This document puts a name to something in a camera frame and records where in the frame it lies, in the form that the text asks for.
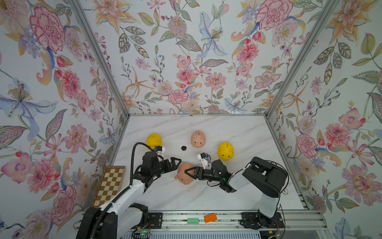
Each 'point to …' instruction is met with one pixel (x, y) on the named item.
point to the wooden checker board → (109, 185)
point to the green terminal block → (193, 220)
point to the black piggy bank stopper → (183, 148)
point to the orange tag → (210, 217)
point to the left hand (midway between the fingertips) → (178, 162)
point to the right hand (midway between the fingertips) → (187, 171)
